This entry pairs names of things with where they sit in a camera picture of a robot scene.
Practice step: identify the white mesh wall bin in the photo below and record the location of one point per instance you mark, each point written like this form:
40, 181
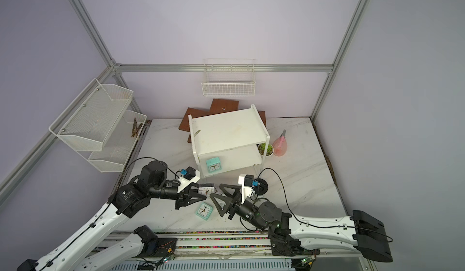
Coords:
87, 124
119, 146

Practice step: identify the black round alarm clock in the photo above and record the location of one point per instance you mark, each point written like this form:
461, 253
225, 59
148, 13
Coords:
260, 186

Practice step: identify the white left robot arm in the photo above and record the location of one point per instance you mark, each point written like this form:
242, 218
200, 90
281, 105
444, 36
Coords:
122, 205

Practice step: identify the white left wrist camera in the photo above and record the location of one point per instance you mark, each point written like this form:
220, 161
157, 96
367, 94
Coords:
187, 177

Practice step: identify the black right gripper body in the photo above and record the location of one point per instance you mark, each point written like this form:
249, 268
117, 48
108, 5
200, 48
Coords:
234, 207

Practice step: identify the white two-tier shelf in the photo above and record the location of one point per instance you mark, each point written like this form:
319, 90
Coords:
232, 136

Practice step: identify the white mesh lower wall bin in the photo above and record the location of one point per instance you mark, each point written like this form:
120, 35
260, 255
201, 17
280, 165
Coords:
119, 146

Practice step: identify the green succulent in white pot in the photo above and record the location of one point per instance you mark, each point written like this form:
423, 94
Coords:
265, 149

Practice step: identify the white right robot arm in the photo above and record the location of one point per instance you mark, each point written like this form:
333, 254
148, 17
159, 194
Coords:
299, 235

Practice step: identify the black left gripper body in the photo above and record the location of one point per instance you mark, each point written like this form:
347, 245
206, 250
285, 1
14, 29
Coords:
182, 197

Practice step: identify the brown wooden step stand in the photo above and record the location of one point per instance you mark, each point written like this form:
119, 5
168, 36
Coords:
217, 106

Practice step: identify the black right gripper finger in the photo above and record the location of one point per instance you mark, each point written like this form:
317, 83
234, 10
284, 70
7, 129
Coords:
221, 202
231, 193

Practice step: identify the clear square alarm clock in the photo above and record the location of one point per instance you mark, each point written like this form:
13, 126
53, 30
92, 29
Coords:
212, 187

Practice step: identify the white wire wall basket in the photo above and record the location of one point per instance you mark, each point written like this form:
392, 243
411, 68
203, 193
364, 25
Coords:
224, 77

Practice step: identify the pink spray bottle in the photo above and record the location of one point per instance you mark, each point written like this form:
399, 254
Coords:
280, 145

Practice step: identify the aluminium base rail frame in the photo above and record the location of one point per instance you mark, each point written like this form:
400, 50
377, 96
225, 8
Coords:
213, 251

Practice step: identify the white mesh upper wall bin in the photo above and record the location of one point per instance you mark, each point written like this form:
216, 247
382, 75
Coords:
87, 124

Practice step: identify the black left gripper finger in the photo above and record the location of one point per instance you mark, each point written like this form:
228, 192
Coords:
196, 198
200, 190

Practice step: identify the mint green alarm clock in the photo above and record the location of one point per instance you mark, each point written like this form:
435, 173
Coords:
213, 165
204, 211

